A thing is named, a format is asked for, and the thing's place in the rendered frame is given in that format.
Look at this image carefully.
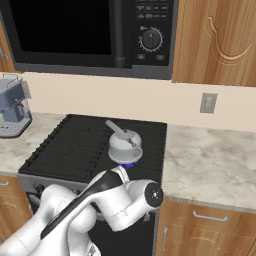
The black gas stove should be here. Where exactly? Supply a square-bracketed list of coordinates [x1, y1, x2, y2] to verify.
[17, 113, 168, 256]

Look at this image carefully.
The black microwave dial knob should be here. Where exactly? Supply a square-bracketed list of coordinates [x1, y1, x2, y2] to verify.
[139, 28, 164, 52]

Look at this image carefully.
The black stove knob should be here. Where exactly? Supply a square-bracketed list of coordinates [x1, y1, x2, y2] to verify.
[35, 183, 47, 195]

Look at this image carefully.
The black microwave oven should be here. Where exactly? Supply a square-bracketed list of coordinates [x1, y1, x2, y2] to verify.
[0, 0, 180, 81]

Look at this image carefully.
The grey coffee machine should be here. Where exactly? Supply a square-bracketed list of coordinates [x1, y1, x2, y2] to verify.
[0, 73, 34, 139]

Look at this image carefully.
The wooden drawer front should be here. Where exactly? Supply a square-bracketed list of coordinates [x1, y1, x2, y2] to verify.
[0, 174, 24, 198]
[159, 197, 256, 232]

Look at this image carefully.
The wooden base cupboard door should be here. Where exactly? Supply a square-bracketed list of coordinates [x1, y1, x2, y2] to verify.
[155, 218, 256, 256]
[0, 193, 34, 242]

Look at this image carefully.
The grey wall socket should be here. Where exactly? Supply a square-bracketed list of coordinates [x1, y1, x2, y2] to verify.
[199, 92, 219, 115]

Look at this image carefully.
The black microwave door handle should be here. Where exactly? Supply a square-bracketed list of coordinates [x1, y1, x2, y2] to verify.
[111, 0, 128, 70]

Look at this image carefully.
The silver cupboard door handle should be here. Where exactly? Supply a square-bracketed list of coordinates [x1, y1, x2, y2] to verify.
[0, 44, 9, 62]
[161, 226, 169, 254]

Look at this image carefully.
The wooden wall cupboard door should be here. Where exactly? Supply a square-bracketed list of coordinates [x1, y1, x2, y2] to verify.
[171, 0, 256, 88]
[0, 19, 17, 74]

